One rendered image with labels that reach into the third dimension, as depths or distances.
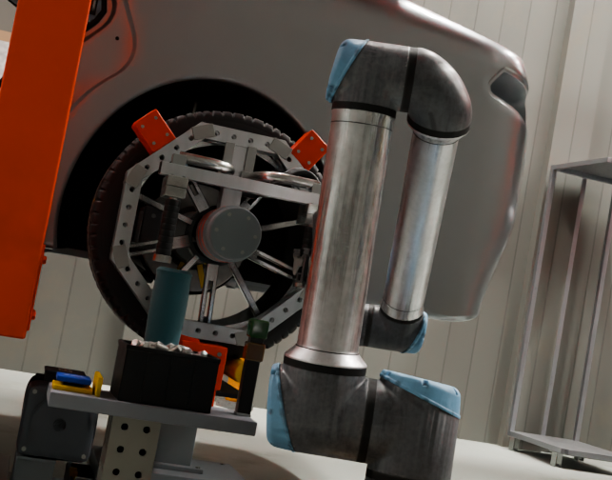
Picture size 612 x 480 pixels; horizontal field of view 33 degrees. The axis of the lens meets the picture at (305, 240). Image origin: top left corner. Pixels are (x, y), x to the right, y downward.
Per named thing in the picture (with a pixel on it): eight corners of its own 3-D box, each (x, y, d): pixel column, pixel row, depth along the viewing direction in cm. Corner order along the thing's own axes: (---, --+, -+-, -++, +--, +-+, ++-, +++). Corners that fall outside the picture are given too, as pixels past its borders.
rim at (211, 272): (203, 111, 293) (76, 238, 283) (217, 99, 270) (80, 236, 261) (325, 236, 302) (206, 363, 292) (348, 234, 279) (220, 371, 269)
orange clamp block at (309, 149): (300, 174, 275) (323, 151, 277) (307, 171, 267) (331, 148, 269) (282, 155, 274) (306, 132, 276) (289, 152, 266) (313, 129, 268)
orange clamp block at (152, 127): (172, 141, 266) (152, 111, 265) (176, 137, 259) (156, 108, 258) (149, 155, 265) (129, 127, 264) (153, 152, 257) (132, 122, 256)
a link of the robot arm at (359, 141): (356, 470, 177) (423, 38, 176) (255, 454, 177) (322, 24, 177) (355, 452, 192) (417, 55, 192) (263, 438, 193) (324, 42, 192)
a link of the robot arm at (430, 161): (483, 46, 185) (422, 333, 224) (414, 36, 185) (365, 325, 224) (484, 73, 175) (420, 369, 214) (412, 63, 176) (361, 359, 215)
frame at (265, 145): (301, 355, 273) (337, 154, 277) (307, 357, 267) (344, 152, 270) (95, 321, 259) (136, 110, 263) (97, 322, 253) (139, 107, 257)
